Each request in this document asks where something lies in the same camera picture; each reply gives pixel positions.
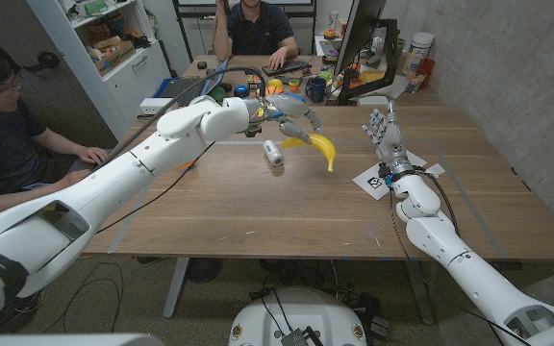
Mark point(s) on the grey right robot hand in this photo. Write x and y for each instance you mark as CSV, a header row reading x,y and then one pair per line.
x,y
392,149

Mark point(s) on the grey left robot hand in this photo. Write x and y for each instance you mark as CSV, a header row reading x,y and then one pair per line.
x,y
286,106

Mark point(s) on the yellow toy banana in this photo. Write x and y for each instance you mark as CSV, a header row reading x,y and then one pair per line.
x,y
325,146

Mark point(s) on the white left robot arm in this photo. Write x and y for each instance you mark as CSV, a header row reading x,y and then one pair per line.
x,y
89,192

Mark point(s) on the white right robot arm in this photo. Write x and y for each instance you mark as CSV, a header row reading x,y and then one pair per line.
x,y
474,274

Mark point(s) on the orange toy basketball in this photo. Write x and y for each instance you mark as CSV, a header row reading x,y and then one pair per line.
x,y
273,90

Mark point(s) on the white sticker sheet black mark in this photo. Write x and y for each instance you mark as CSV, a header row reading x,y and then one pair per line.
x,y
370,183

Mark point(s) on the yellow ball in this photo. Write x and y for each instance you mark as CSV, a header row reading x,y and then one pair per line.
x,y
275,83

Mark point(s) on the dark blue mug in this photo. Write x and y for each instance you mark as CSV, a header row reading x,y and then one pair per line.
x,y
315,90

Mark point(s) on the black keyboard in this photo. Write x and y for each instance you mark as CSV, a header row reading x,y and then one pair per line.
x,y
286,67

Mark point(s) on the black blue tape roll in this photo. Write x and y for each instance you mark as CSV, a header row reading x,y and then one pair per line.
x,y
241,91

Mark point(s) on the small white can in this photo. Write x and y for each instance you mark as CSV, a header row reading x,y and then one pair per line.
x,y
273,153

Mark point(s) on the flat white box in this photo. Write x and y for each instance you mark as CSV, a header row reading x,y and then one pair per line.
x,y
373,101

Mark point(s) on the green ball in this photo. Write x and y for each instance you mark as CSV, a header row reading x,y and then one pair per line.
x,y
218,94

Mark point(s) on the person in dark polo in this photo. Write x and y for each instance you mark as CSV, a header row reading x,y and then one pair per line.
x,y
258,29

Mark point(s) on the red plastic cup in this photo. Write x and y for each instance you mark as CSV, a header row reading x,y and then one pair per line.
x,y
426,69

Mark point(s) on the small black round puck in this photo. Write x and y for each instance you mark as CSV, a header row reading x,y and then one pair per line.
x,y
202,65

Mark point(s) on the black monitor stand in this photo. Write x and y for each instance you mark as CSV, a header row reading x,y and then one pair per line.
x,y
392,48

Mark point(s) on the white canister blue label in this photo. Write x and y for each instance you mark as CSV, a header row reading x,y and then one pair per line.
x,y
419,48

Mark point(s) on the black computer monitor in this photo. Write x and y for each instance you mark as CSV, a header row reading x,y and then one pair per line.
x,y
359,29

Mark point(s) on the open laptop blue lid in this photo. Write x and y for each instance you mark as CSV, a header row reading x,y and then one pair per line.
x,y
176,86

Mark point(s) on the white power strip box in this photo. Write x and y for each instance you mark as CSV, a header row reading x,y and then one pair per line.
x,y
152,105

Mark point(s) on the grey table leg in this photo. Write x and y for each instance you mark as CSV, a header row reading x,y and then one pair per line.
x,y
421,293
176,288

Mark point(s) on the white shelf cabinet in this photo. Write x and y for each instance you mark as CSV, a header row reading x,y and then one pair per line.
x,y
133,81

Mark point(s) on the cardboard box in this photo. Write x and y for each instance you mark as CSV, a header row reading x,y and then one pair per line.
x,y
113,57

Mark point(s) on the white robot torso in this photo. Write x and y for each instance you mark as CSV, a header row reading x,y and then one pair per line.
x,y
306,312

